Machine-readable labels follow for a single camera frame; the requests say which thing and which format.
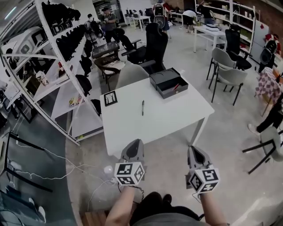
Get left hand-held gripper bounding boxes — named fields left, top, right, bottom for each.
left=114, top=138, right=145, bottom=187

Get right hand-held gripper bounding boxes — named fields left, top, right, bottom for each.
left=185, top=145, right=221, bottom=195

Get black box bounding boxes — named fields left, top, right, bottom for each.
left=149, top=68, right=189, bottom=99

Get person's right forearm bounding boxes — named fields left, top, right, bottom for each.
left=200, top=192, right=228, bottom=226

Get black high-back office chair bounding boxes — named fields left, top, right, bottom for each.
left=127, top=22, right=168, bottom=75

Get black mesh office chair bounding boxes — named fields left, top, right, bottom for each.
left=225, top=23, right=252, bottom=71

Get person's black trousers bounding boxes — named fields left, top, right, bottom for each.
left=131, top=191, right=201, bottom=221

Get person's grey shirt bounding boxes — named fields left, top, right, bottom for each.
left=132, top=211, right=224, bottom=226

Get grey chair with black legs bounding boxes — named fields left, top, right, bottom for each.
left=211, top=63, right=248, bottom=106
left=242, top=127, right=283, bottom=175
left=207, top=47, right=237, bottom=89

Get grey shell chair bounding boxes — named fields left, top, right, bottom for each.
left=115, top=64, right=150, bottom=90

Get brown wicker chair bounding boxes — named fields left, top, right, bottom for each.
left=94, top=56, right=126, bottom=86

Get checkered tablecloth table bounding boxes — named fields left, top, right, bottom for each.
left=254, top=67, right=283, bottom=104

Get dark glass-top table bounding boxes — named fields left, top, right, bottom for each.
left=92, top=41, right=121, bottom=59

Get white metal shelving rack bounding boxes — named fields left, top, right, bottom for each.
left=0, top=0, right=104, bottom=146

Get white metal table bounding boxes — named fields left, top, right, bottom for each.
left=193, top=25, right=227, bottom=53

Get white desks with equipment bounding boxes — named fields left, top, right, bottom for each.
left=125, top=15, right=152, bottom=30

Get light grey cabinet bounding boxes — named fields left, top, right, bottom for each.
left=252, top=19, right=270, bottom=64

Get white shelving unit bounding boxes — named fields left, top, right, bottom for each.
left=194, top=0, right=257, bottom=58

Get thin dark gripper cable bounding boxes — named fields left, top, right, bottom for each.
left=118, top=184, right=145, bottom=203

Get black picture frame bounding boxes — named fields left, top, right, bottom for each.
left=103, top=90, right=119, bottom=107

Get white floor cable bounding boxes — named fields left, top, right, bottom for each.
left=15, top=141, right=115, bottom=212

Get black metal floor frame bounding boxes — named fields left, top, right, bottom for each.
left=0, top=132, right=54, bottom=192

